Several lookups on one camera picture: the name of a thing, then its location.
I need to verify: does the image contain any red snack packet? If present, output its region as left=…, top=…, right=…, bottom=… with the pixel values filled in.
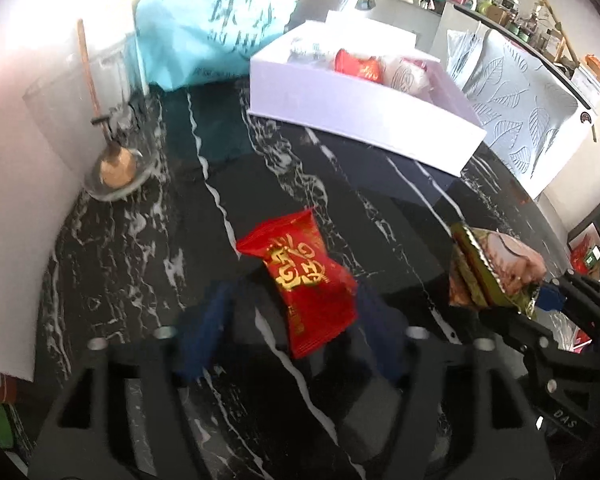
left=335, top=48, right=385, bottom=83
left=236, top=208, right=358, bottom=359

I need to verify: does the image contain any row of jars and bottles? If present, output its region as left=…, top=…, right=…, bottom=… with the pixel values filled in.
left=452, top=0, right=581, bottom=68

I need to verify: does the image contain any white foam board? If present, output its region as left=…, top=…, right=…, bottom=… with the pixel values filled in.
left=0, top=0, right=141, bottom=381

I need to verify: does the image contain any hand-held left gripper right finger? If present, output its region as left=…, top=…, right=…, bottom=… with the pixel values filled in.
left=357, top=287, right=556, bottom=480

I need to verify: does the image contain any leaf-patterned chair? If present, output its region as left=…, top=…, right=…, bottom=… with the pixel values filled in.
left=462, top=27, right=581, bottom=181

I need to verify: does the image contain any white gift box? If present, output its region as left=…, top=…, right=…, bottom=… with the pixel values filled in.
left=249, top=10, right=488, bottom=178

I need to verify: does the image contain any teal drawstring bag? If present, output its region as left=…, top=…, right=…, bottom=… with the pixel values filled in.
left=134, top=0, right=301, bottom=93

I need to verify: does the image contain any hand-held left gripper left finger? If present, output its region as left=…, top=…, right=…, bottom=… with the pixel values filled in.
left=27, top=280, right=236, bottom=480

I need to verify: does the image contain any bamboo stick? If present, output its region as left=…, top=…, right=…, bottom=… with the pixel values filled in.
left=515, top=0, right=581, bottom=63

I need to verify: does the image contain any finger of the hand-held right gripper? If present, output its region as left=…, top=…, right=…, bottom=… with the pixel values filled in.
left=539, top=271, right=600, bottom=332
left=479, top=309, right=557, bottom=372

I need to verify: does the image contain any white pink snack packet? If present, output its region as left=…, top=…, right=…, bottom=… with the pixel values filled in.
left=382, top=57, right=436, bottom=96

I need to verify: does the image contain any green gold snack packet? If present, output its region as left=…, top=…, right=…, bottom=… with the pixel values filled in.
left=449, top=222, right=548, bottom=321

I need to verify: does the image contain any wooden honey dipper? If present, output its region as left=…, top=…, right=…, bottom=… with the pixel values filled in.
left=76, top=19, right=136, bottom=188

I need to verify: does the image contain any folded clear umbrella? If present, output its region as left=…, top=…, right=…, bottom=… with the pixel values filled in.
left=446, top=29, right=483, bottom=91

